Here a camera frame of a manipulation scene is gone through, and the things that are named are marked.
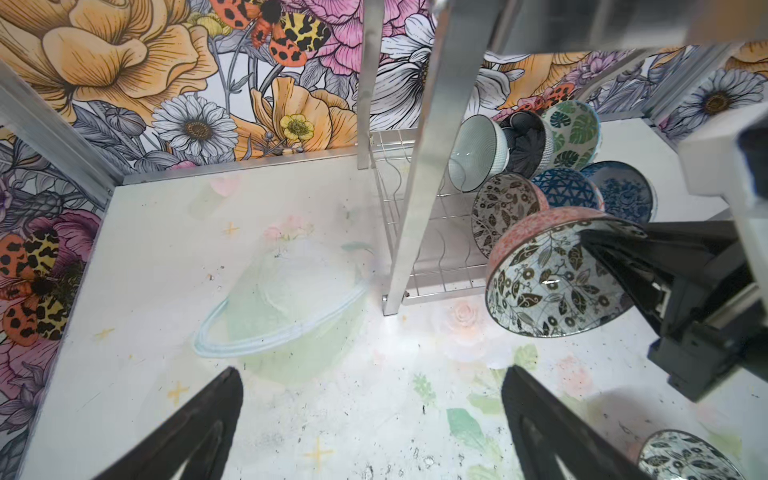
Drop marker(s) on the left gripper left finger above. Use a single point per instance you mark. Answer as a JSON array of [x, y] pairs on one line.
[[193, 443]]

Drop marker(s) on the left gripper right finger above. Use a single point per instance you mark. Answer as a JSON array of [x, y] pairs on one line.
[[549, 438]]

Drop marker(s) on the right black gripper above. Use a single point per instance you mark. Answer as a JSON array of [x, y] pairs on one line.
[[692, 283]]

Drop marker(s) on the blue floral bowl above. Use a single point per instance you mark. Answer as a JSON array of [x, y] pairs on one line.
[[626, 192]]

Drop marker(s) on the black white floral bowl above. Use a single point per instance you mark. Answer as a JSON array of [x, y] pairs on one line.
[[541, 282], [675, 454], [501, 202]]

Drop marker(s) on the blue triangle pattern bowl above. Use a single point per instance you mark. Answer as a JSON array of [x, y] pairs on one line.
[[564, 187]]

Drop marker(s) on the green leaf pattern bowl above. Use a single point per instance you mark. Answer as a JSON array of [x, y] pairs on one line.
[[576, 134]]

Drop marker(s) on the dark navy fan pattern bowl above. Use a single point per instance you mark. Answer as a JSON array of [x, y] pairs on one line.
[[529, 144]]

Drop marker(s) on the mint green bowl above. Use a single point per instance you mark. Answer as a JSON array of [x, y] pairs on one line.
[[480, 151]]

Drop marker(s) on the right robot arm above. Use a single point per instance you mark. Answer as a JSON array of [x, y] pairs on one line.
[[727, 157]]

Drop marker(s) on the steel two-tier dish rack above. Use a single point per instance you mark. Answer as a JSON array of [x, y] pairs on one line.
[[468, 29]]

